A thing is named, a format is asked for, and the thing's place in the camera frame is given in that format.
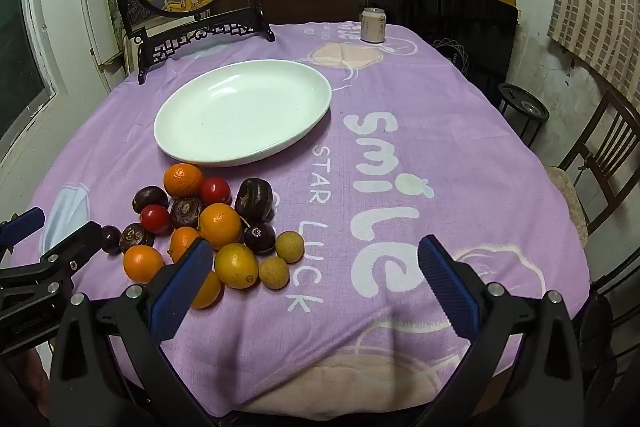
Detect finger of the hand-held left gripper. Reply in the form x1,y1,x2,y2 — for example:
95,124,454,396
0,207,47,254
0,221,108,308

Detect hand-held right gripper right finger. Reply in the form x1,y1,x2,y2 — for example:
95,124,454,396
415,234,586,427

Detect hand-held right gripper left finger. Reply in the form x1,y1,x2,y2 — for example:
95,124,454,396
48,238,221,427

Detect small mandarin orange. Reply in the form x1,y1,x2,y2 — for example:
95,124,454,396
123,245,165,284
168,226,202,264
191,271,223,310

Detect yellow-orange kumquat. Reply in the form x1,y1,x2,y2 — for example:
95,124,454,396
214,243,260,290

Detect dimpled mandarin orange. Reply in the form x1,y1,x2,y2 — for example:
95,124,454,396
198,203,243,251
163,163,205,198

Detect tan longan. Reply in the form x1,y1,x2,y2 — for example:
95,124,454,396
258,256,290,291
275,231,305,264

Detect large dark water chestnut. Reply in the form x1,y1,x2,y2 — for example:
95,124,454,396
234,178,274,223

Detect white oval plate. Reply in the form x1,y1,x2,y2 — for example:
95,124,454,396
153,59,332,168

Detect purple printed tablecloth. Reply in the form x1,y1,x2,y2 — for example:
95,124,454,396
20,21,596,418

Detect beige chair cushion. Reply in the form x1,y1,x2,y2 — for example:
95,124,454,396
546,167,590,249

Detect window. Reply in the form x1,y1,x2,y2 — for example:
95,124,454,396
0,0,57,148

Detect black round stand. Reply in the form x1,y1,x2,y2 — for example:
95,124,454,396
496,83,551,148

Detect brown slatted wooden chair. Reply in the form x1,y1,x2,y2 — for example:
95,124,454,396
547,89,640,238

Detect pale pink drink can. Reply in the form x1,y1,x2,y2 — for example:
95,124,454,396
360,7,386,44

